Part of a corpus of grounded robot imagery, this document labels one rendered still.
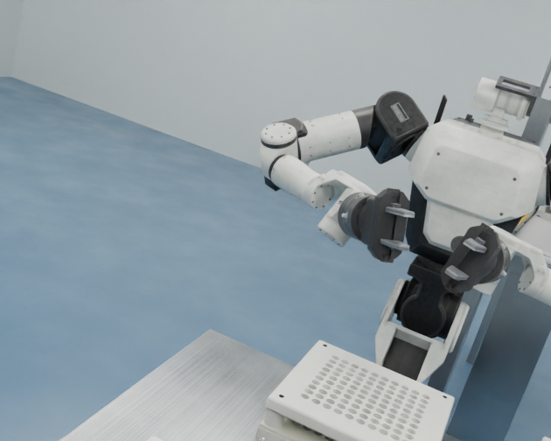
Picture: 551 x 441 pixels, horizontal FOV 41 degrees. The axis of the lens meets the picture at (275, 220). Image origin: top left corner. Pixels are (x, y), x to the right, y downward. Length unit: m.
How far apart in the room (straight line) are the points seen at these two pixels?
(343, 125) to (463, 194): 0.30
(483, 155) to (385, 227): 0.40
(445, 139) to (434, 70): 4.28
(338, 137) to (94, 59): 5.54
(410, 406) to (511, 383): 1.67
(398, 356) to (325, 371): 0.52
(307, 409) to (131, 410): 0.25
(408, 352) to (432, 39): 4.37
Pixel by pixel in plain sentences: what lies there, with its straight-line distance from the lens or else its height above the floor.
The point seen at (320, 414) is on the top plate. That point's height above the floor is 0.92.
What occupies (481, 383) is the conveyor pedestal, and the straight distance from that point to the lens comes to 2.87.
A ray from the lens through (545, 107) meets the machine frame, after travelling 2.45.
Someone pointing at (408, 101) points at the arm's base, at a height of 1.30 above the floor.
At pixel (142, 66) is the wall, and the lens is 6.79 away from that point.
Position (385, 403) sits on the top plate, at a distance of 1.16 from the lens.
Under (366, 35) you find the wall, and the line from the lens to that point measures 6.00.
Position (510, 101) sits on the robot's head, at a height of 1.37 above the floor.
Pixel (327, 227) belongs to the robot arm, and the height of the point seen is 1.06.
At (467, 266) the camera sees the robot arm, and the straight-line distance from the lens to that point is 1.26.
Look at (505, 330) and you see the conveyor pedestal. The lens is 2.79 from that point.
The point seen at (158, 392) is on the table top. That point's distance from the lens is 1.16.
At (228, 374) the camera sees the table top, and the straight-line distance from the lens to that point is 1.25.
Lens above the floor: 1.45
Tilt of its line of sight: 17 degrees down
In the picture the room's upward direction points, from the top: 16 degrees clockwise
